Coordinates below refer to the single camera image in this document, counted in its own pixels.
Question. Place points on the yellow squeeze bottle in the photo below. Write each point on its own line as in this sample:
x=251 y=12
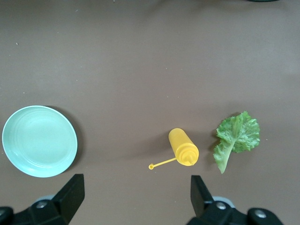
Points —
x=181 y=143

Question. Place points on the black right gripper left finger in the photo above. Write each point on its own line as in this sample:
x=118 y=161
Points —
x=68 y=194

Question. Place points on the brown table cover sheet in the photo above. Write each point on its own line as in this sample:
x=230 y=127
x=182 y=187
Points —
x=140 y=58

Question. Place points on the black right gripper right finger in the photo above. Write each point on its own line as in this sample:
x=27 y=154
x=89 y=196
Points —
x=201 y=199

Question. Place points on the green lettuce leaf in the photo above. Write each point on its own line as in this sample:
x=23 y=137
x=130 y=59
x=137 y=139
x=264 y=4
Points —
x=239 y=136

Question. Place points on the mint green plate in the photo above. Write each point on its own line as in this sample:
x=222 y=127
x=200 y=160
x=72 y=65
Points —
x=39 y=140

